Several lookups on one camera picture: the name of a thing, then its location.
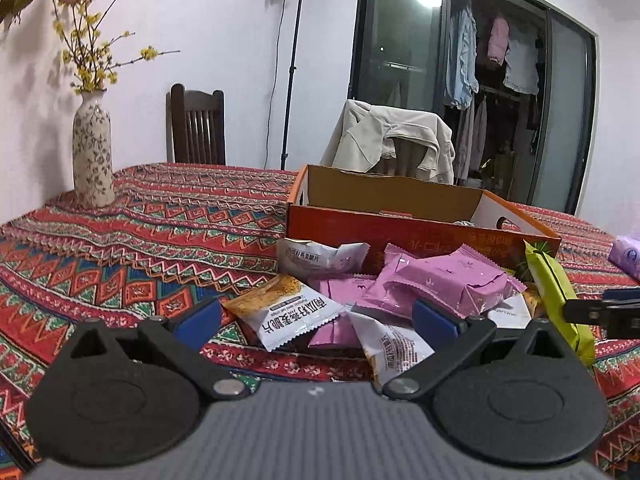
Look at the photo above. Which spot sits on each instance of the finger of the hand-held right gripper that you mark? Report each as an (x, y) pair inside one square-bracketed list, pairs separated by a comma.
[(590, 312), (622, 295)]

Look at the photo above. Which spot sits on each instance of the hanging white garment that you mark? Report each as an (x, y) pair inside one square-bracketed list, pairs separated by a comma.
[(522, 65)]

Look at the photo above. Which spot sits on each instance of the yellow flower branches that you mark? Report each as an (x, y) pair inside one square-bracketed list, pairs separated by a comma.
[(87, 55)]

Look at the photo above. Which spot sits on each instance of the floral ceramic vase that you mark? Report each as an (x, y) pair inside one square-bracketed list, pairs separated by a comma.
[(92, 155)]

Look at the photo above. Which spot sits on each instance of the studio light on stand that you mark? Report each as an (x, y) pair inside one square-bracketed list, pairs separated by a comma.
[(295, 60)]

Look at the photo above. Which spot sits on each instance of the silver packets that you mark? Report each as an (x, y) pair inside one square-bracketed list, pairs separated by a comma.
[(282, 317)]

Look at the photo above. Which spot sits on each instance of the hanging blue shirt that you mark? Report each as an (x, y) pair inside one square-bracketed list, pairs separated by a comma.
[(462, 60)]

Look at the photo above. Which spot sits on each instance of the white brown print snack packet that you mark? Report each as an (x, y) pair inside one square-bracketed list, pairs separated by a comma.
[(395, 352)]

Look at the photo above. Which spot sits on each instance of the orange cardboard box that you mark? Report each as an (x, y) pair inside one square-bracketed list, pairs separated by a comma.
[(400, 232)]

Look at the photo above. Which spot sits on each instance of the beige jacket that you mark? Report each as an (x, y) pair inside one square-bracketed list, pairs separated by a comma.
[(370, 135)]

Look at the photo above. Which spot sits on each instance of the purple tissue pack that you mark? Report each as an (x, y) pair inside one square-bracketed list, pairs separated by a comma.
[(625, 257)]

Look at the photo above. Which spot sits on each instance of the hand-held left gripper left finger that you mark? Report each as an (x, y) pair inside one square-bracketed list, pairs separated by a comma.
[(200, 317)]

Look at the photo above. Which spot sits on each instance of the pink snack packet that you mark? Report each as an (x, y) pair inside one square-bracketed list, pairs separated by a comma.
[(335, 334), (345, 287), (398, 260), (450, 280)]

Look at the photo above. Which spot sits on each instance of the hanging pink garment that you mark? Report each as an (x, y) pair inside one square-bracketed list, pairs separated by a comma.
[(498, 40)]

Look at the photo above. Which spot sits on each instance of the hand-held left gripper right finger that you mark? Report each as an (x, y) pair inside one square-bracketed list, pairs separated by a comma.
[(434, 317)]

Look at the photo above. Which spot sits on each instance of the wardrobe with hanging clothes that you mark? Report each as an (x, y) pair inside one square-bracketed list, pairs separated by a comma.
[(400, 35)]

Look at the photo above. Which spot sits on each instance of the brown wooden chair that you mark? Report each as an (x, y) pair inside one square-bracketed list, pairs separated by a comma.
[(407, 157)]

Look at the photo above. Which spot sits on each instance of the dark wooden chair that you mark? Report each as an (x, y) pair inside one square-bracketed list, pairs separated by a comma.
[(197, 127)]

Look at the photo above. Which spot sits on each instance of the green snack packet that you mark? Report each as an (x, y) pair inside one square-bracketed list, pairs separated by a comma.
[(552, 282)]

